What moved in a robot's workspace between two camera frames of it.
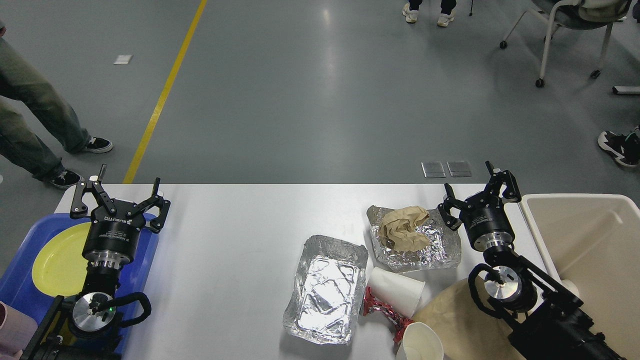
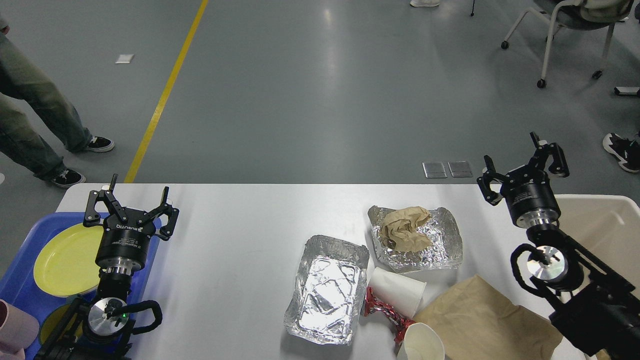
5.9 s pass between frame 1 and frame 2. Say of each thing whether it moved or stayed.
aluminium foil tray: stayed
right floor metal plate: stayed
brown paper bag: stayed
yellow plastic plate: stayed
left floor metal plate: stayed
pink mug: stayed
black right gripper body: moved
